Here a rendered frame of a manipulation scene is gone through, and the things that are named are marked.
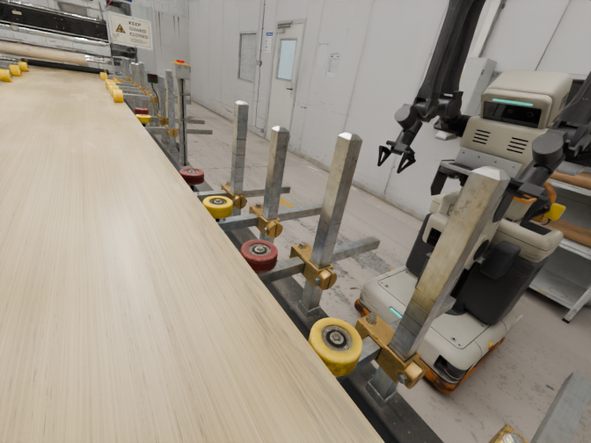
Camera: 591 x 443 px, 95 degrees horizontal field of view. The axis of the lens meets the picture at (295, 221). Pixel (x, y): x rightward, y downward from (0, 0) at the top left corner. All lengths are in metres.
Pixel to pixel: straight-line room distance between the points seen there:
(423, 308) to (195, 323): 0.35
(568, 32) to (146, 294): 3.20
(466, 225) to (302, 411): 0.31
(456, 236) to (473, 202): 0.05
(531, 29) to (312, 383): 3.20
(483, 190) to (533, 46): 2.90
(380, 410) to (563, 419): 0.28
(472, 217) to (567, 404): 0.39
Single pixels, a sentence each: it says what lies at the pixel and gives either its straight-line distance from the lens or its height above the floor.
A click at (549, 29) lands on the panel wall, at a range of 3.28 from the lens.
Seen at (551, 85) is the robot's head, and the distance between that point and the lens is 1.24.
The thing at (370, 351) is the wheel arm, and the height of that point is 0.82.
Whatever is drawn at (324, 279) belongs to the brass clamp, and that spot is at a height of 0.84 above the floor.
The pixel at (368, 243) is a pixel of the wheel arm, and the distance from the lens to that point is 0.83.
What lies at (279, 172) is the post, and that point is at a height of 1.00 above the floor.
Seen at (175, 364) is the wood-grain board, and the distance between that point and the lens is 0.41.
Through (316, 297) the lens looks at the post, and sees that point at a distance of 0.72.
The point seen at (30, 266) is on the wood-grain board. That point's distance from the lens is 0.63.
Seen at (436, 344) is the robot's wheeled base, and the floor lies 0.26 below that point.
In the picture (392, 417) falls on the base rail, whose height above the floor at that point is 0.70.
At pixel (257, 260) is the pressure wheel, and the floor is 0.91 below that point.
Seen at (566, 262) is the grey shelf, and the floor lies 0.27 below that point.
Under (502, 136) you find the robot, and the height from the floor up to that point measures 1.17.
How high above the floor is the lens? 1.24
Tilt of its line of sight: 27 degrees down
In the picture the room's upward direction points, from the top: 10 degrees clockwise
